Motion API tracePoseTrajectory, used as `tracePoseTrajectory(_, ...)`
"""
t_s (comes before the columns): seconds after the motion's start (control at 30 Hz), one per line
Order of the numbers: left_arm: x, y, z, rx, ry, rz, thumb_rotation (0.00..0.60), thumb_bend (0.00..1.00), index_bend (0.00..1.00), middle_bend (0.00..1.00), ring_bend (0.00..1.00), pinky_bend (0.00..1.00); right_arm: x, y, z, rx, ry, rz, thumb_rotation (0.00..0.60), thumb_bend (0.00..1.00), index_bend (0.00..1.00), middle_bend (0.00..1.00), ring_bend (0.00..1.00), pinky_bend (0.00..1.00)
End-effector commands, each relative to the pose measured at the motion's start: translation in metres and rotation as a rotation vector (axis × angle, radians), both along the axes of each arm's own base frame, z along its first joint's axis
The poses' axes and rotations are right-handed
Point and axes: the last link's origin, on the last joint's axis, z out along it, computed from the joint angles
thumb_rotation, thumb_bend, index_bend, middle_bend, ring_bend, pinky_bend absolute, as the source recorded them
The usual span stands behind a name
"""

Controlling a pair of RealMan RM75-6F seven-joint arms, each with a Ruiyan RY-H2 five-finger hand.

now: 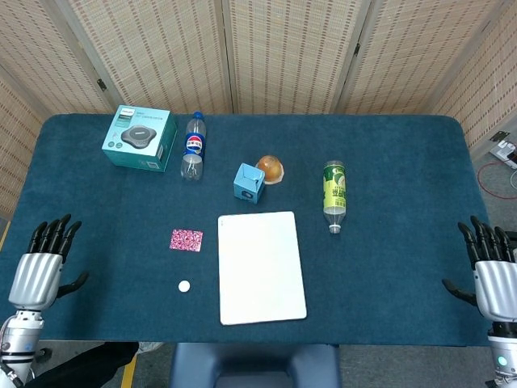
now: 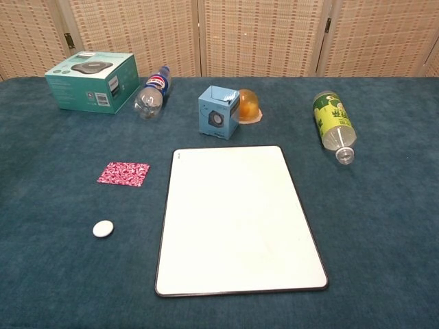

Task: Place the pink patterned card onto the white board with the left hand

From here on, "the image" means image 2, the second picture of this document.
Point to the orange jelly cup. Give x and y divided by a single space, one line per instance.
249 106

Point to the empty Pepsi plastic bottle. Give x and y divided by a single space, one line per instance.
151 99

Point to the round white magnet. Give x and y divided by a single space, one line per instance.
103 228

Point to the small light blue box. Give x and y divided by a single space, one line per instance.
216 116

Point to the woven folding screen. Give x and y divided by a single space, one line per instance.
260 34

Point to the white rectangular tray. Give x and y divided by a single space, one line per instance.
236 222

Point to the green label plastic bottle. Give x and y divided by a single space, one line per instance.
332 120

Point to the dark teal table cloth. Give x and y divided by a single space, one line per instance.
68 274

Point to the teal speaker product box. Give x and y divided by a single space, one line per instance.
85 89

